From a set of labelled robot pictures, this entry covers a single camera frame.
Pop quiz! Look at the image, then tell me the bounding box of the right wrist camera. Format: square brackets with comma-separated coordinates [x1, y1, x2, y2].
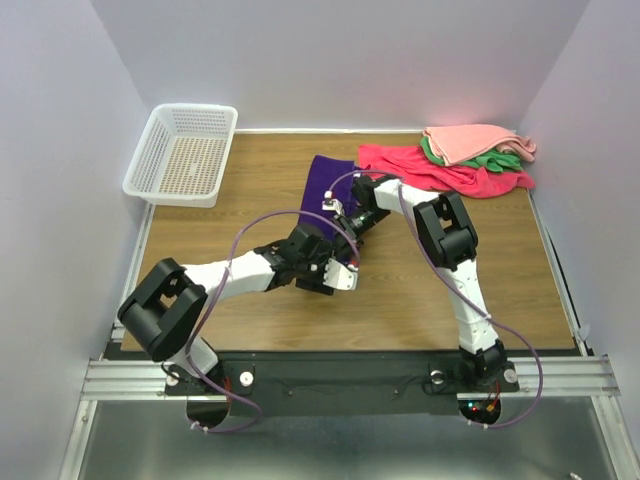
[321, 191, 345, 218]

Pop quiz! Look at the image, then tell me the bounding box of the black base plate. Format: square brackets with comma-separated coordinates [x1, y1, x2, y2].
[159, 351, 521, 419]

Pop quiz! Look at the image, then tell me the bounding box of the salmon pink towel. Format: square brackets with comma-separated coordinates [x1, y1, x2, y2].
[423, 124, 537, 166]

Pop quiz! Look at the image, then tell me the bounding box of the white plastic basket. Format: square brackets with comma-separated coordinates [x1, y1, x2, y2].
[122, 103, 238, 208]

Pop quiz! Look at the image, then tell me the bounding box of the green towel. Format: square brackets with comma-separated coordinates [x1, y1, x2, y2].
[419, 137, 524, 174]

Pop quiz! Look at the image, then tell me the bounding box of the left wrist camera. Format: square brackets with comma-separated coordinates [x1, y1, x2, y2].
[323, 259, 359, 291]

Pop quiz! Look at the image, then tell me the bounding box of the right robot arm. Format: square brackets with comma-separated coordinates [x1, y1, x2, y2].
[322, 171, 507, 390]

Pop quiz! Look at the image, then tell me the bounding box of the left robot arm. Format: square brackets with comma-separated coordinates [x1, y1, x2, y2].
[117, 224, 353, 394]

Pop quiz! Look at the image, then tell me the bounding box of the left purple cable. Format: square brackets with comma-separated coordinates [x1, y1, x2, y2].
[184, 209, 361, 434]

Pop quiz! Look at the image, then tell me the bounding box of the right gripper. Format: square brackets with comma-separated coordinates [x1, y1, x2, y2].
[330, 208, 391, 265]

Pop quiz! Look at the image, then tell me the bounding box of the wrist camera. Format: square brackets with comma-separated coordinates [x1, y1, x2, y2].
[323, 259, 359, 291]
[321, 191, 345, 218]

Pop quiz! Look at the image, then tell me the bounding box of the hot pink towel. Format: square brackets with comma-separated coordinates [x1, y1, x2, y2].
[358, 144, 536, 199]

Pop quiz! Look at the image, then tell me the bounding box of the aluminium frame rail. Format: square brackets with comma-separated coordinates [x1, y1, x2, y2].
[81, 356, 620, 401]

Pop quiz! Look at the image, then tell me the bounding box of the purple towel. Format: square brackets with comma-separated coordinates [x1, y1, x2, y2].
[297, 154, 364, 241]

